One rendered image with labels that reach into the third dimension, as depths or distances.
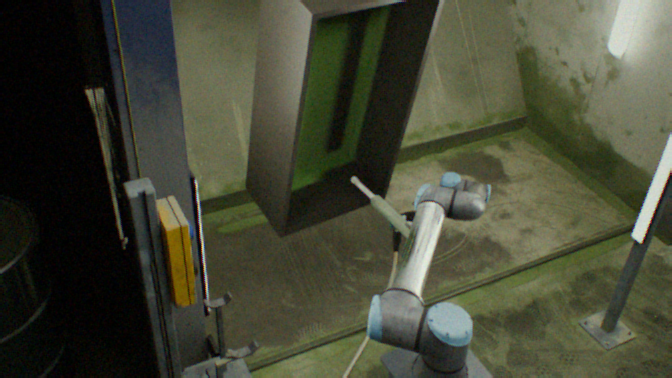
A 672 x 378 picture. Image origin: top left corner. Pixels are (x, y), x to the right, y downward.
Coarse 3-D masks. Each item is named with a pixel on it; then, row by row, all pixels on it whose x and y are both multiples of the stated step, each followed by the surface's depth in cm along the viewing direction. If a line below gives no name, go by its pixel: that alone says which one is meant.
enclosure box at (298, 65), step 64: (320, 0) 241; (384, 0) 248; (256, 64) 285; (320, 64) 306; (384, 64) 313; (256, 128) 305; (320, 128) 338; (384, 128) 328; (256, 192) 328; (320, 192) 344; (384, 192) 343
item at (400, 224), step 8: (360, 184) 340; (368, 192) 335; (376, 200) 329; (384, 200) 330; (376, 208) 330; (384, 208) 325; (392, 208) 325; (384, 216) 326; (392, 216) 321; (400, 216) 321; (400, 224) 317; (408, 224) 315; (400, 232) 322; (408, 232) 313; (392, 240) 330; (400, 240) 328
